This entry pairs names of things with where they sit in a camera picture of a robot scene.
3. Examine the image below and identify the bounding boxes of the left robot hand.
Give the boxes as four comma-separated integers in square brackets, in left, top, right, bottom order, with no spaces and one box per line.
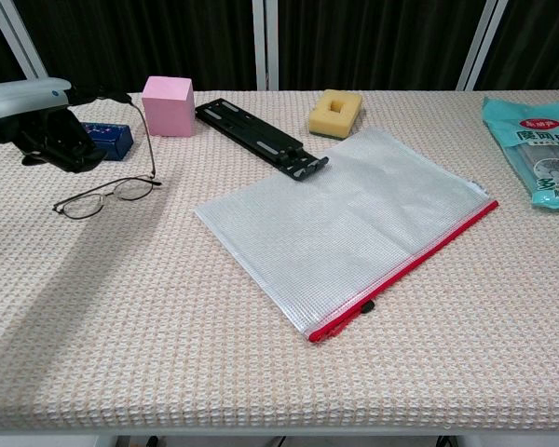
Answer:
[0,77,134,174]

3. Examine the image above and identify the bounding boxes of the thin-framed eyeglasses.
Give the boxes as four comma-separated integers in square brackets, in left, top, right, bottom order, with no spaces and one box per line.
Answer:
[52,96,163,221]

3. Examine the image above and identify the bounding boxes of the dark blue printed box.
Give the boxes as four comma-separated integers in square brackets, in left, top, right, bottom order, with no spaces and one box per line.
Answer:
[79,121,135,162]

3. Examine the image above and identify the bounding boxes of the pink cube block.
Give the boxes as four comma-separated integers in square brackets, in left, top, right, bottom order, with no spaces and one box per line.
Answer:
[141,75,197,138]

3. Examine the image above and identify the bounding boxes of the black curtain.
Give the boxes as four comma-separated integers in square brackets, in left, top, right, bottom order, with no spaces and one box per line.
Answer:
[0,0,559,94]

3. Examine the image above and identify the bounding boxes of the beige waffle weave tablecloth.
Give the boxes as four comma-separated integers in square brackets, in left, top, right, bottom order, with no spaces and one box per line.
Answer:
[0,89,559,431]

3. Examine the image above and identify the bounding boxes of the yellow sponge with square hole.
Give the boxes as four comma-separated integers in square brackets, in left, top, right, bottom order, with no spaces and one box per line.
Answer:
[307,88,365,142]

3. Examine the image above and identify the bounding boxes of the clear mesh zipper pouch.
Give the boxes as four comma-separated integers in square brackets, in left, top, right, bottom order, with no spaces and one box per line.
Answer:
[194,126,500,345]

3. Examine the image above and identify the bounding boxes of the teal packaged cleaning cloth bag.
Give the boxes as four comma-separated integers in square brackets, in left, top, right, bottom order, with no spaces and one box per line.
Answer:
[481,96,559,210]

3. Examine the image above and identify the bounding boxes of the white metal frame post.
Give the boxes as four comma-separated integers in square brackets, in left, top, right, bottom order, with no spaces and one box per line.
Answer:
[0,0,50,80]
[456,0,517,91]
[252,0,280,91]

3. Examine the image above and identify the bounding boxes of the black plastic bracket plate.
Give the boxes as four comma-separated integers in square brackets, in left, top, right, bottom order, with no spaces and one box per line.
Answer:
[194,98,330,183]

